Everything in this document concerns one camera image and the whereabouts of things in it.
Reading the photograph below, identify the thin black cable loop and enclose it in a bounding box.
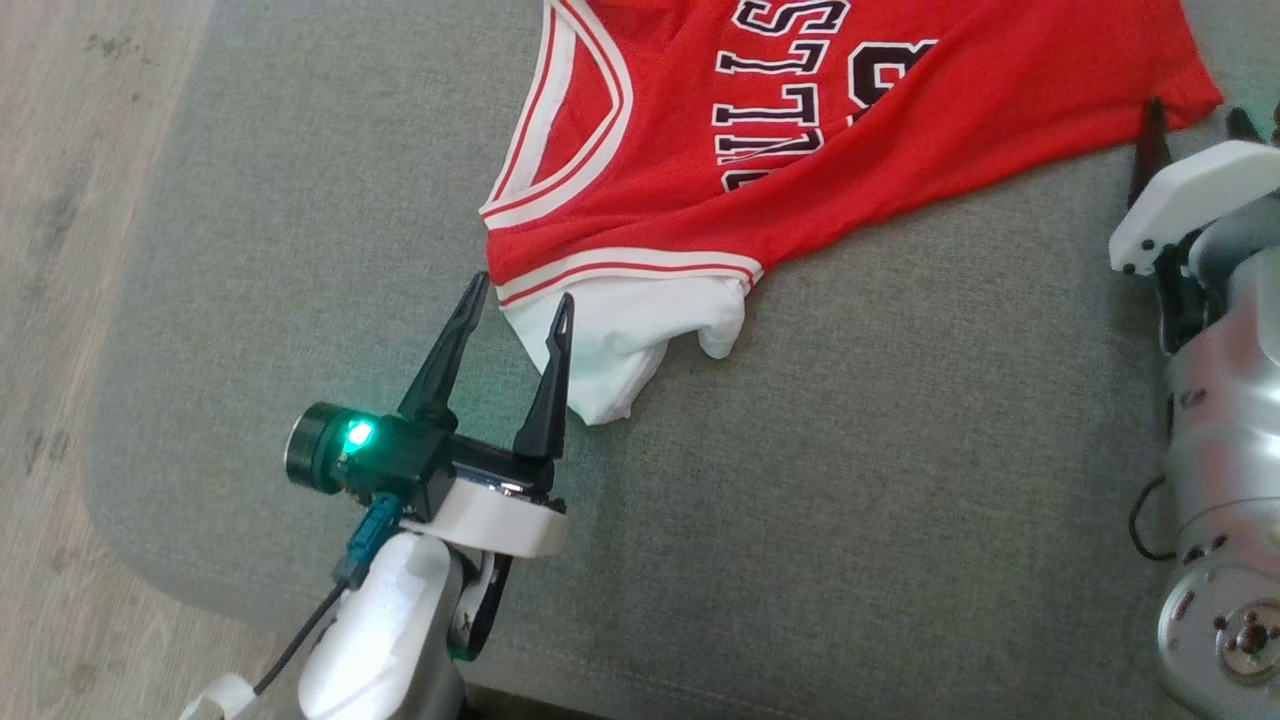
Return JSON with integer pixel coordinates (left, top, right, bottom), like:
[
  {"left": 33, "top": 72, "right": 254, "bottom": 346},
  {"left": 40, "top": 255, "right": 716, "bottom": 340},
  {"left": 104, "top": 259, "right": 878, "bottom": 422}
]
[{"left": 1128, "top": 475, "right": 1179, "bottom": 563}]

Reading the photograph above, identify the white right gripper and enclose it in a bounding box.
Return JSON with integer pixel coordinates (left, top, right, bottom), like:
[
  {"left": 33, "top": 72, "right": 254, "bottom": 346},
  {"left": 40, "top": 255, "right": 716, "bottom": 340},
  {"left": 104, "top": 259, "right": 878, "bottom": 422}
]
[{"left": 1108, "top": 97, "right": 1280, "bottom": 277}]

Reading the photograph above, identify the grey fabric sofa seat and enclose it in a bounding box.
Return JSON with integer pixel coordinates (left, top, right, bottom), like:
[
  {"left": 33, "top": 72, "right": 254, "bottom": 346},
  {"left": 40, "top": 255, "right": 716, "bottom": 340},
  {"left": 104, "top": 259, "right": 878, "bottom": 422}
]
[{"left": 82, "top": 0, "right": 1280, "bottom": 720}]

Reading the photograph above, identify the black cable with teal plug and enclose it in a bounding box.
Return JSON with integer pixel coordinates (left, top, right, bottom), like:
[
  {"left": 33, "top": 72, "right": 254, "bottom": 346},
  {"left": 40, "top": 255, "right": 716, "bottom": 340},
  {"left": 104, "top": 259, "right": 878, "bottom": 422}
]
[{"left": 253, "top": 495, "right": 403, "bottom": 698}]

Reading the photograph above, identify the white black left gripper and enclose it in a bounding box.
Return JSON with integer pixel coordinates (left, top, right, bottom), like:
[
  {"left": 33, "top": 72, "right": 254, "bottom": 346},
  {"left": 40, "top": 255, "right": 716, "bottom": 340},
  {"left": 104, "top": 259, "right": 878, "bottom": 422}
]
[{"left": 397, "top": 270, "right": 576, "bottom": 559}]

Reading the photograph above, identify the red white basketball jersey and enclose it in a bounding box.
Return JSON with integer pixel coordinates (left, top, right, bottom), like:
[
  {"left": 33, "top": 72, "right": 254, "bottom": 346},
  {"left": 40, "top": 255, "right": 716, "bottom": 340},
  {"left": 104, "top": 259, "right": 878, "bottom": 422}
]
[{"left": 478, "top": 0, "right": 1225, "bottom": 426}]

